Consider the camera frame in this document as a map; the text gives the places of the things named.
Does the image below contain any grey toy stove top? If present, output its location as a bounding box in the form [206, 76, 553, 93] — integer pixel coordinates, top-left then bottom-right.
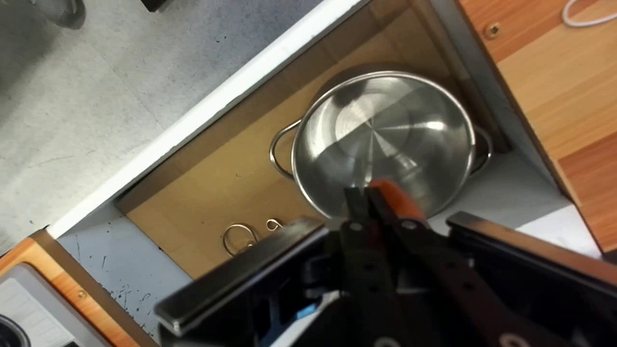
[0, 267, 106, 347]

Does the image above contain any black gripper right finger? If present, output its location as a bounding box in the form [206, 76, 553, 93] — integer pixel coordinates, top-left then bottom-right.
[368, 180, 569, 347]

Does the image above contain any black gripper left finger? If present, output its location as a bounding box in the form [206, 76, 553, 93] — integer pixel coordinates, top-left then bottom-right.
[343, 190, 403, 347]

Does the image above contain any metal ring sink drain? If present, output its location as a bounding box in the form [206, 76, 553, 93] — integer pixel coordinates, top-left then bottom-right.
[221, 222, 260, 257]

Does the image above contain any stainless steel pot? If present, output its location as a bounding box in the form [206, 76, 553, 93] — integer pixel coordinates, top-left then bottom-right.
[268, 70, 493, 220]

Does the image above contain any white toy sink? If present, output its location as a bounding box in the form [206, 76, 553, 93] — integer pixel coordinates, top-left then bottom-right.
[44, 0, 603, 344]

